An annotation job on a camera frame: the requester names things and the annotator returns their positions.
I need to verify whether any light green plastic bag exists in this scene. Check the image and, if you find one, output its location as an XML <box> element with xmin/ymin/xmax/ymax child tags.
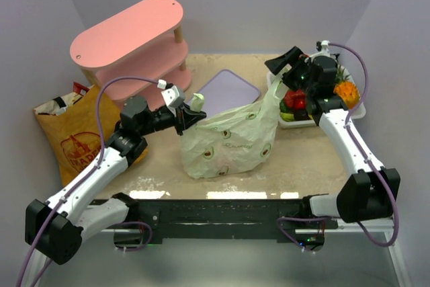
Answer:
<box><xmin>181</xmin><ymin>77</ymin><xmax>282</xmax><ymax>179</ymax></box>

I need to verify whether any red Chuba chips bag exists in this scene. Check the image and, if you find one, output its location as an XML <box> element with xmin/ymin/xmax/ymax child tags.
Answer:
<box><xmin>73</xmin><ymin>82</ymin><xmax>89</xmax><ymax>96</ymax></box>

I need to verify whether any brown Trader Joe's bag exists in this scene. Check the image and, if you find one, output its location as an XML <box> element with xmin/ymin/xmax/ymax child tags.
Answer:
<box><xmin>32</xmin><ymin>84</ymin><xmax>148</xmax><ymax>187</ymax></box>

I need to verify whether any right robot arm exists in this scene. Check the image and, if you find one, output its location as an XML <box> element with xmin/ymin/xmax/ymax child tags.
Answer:
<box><xmin>265</xmin><ymin>42</ymin><xmax>400</xmax><ymax>223</ymax></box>

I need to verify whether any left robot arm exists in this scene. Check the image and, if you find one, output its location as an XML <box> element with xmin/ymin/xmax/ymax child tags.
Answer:
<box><xmin>25</xmin><ymin>89</ymin><xmax>207</xmax><ymax>265</ymax></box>

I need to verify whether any white plastic basket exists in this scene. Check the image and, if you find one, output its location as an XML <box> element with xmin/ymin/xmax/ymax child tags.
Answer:
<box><xmin>266</xmin><ymin>65</ymin><xmax>366</xmax><ymax>129</ymax></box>

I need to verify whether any red toy lobster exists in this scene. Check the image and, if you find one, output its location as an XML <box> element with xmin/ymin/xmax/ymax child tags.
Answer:
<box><xmin>284</xmin><ymin>89</ymin><xmax>306</xmax><ymax>110</ymax></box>

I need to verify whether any dark purple toy plum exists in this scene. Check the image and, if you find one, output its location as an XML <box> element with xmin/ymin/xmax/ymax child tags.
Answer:
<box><xmin>294</xmin><ymin>109</ymin><xmax>310</xmax><ymax>121</ymax></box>

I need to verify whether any toy pineapple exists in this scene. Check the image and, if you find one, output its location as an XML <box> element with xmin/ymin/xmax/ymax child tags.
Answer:
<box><xmin>333</xmin><ymin>65</ymin><xmax>361</xmax><ymax>110</ymax></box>

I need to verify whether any lavender tray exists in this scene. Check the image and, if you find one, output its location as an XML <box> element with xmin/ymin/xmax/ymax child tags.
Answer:
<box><xmin>197</xmin><ymin>69</ymin><xmax>261</xmax><ymax>118</ymax></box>

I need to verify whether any pink two-tier shelf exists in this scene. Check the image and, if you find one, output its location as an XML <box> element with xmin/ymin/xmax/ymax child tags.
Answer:
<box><xmin>70</xmin><ymin>0</ymin><xmax>191</xmax><ymax>110</ymax></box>

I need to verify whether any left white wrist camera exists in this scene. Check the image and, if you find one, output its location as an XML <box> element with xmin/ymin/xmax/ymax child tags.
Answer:
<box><xmin>157</xmin><ymin>79</ymin><xmax>185</xmax><ymax>116</ymax></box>

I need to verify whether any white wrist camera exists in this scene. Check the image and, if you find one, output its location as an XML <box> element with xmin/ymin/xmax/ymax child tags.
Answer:
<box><xmin>157</xmin><ymin>79</ymin><xmax>185</xmax><ymax>116</ymax></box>
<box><xmin>313</xmin><ymin>40</ymin><xmax>339</xmax><ymax>60</ymax></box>

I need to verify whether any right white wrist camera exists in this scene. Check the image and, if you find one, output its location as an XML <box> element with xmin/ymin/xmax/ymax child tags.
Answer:
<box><xmin>313</xmin><ymin>40</ymin><xmax>339</xmax><ymax>60</ymax></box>

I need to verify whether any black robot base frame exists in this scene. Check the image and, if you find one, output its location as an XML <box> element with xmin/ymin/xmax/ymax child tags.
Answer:
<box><xmin>100</xmin><ymin>191</ymin><xmax>339</xmax><ymax>251</ymax></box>

